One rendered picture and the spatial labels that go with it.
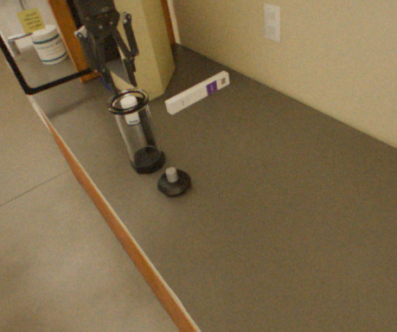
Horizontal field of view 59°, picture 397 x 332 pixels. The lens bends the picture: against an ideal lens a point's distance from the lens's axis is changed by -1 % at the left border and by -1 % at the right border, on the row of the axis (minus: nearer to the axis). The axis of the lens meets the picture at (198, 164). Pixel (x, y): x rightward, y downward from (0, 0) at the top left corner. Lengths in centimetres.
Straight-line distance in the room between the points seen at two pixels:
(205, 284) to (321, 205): 34
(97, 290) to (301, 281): 140
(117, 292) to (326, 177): 133
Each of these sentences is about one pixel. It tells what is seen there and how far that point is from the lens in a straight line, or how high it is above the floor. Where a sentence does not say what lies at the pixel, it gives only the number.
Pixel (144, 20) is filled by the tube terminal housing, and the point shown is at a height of 122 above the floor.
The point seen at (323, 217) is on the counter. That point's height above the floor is 94.
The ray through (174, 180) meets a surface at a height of 98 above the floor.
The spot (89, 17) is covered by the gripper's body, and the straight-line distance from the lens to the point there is 84.
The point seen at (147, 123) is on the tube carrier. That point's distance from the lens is 94.
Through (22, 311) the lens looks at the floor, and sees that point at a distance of 216.
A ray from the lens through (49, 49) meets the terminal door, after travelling 152.
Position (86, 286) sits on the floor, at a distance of 206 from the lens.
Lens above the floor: 162
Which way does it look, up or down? 42 degrees down
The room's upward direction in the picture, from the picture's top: 12 degrees counter-clockwise
